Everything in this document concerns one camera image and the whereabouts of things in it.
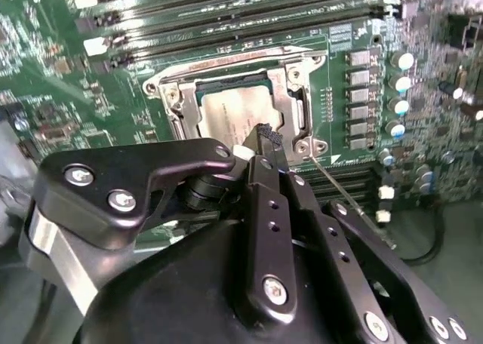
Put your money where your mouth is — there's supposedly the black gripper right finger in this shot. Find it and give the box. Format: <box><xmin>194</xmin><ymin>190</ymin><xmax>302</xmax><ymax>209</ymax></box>
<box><xmin>265</xmin><ymin>127</ymin><xmax>483</xmax><ymax>344</ymax></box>

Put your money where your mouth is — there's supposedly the metal locking lever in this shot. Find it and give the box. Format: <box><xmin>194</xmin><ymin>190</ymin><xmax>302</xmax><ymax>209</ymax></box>
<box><xmin>307</xmin><ymin>152</ymin><xmax>398</xmax><ymax>250</ymax></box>
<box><xmin>145</xmin><ymin>48</ymin><xmax>328</xmax><ymax>96</ymax></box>

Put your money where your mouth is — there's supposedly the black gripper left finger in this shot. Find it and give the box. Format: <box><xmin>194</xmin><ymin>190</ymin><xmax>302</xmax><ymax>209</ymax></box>
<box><xmin>18</xmin><ymin>123</ymin><xmax>300</xmax><ymax>333</ymax></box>

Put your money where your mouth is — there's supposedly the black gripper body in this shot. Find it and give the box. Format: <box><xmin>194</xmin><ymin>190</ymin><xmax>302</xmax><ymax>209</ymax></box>
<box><xmin>81</xmin><ymin>219</ymin><xmax>369</xmax><ymax>344</ymax></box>

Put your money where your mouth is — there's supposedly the silver CPU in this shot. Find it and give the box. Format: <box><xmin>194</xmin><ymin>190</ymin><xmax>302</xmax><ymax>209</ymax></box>
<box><xmin>195</xmin><ymin>78</ymin><xmax>286</xmax><ymax>141</ymax></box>

